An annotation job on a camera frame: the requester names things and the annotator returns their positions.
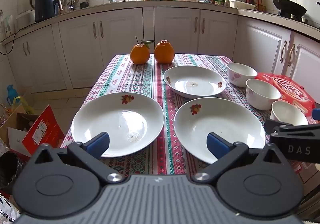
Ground stained white fruit-print plate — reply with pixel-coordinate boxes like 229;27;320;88
163;65;227;99

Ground white kitchen cabinets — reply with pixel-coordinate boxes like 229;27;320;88
0;6;320;97

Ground dark blue kitchen appliance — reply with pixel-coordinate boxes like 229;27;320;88
34;0;63;23

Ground white plastic tray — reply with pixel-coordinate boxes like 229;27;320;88
228;0;256;11

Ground white plate with fruit print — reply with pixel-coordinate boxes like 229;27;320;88
71;92;165;157
174;97;266;164

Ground black trash bin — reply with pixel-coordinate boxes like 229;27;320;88
0;151;21;189

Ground beige kitchen countertop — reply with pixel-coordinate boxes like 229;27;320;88
0;0;320;47

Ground gas stove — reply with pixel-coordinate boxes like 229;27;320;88
277;12;320;30

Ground patterned red green tablecloth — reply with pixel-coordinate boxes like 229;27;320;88
60;53;316;177

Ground utensil holder with chopsticks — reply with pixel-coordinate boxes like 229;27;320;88
61;0;80;13

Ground brown cardboard box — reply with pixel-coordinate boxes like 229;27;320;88
0;105;40;157

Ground white bowl with pink flowers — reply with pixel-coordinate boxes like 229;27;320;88
227;62;258;87
271;100;309;126
246;78;281;111

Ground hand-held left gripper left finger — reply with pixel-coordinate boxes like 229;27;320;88
31;132;124;186

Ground orange with green leaf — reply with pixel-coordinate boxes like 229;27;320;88
130;36;155;65

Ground white printed rice sack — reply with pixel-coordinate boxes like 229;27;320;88
0;193;22;224

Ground yellow bag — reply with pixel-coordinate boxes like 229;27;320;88
12;96;35;115

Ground red round wrapped package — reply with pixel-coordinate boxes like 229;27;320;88
254;72;317;124

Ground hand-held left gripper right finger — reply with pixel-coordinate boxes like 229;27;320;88
191;132;284;186

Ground leafless orange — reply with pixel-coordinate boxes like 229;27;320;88
154;39;175;64

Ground red carton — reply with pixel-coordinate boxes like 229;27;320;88
22;104;66;156

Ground black wok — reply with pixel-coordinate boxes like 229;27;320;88
257;0;307;17

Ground white electric kettle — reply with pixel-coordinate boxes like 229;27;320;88
3;15;17;37

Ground black power cable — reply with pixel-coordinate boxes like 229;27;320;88
0;19;36;56

